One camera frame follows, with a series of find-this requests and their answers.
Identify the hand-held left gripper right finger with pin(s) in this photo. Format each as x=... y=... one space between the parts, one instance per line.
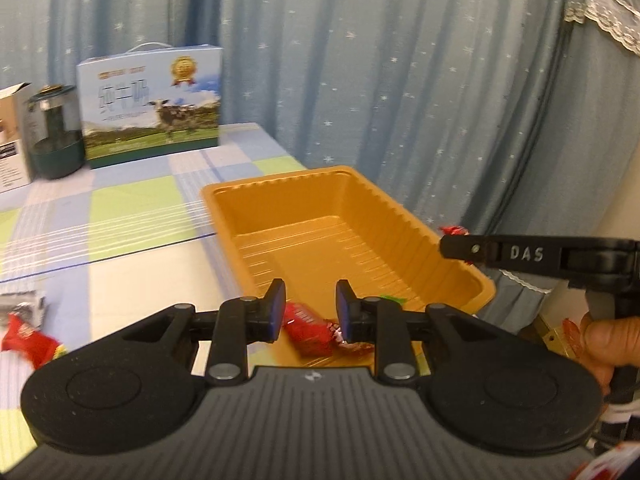
x=342 y=311

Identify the plaid tablecloth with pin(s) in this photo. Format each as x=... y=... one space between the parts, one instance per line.
x=125 y=220

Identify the blue lace-trimmed cover cloth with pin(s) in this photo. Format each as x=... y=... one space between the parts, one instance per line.
x=617 y=120

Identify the blue milk carton box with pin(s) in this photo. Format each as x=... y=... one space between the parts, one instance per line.
x=150 y=105

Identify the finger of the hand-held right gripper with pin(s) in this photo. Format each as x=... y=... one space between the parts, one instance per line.
x=505 y=255

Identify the green wrapped candy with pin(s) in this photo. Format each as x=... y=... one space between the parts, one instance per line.
x=392 y=299

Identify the gold shiny object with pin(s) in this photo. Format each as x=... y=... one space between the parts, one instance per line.
x=550 y=336

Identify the blue star curtain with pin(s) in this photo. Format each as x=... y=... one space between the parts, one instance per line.
x=350 y=60

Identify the red white patterned clothing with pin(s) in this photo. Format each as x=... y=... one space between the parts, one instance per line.
x=607 y=465

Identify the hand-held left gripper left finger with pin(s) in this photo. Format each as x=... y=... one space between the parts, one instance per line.
x=278 y=310

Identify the grey snack packet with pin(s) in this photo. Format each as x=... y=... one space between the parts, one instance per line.
x=22 y=305

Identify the orange plastic tray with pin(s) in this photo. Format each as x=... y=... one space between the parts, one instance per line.
x=310 y=230

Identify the white product box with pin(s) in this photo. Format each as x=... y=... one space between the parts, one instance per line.
x=12 y=145

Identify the dark green humidifier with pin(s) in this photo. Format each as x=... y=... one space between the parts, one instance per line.
x=54 y=135

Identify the person's right hand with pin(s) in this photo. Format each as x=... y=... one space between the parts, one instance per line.
x=600 y=345

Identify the red candy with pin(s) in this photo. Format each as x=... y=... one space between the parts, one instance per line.
x=454 y=230
x=307 y=332
x=27 y=341

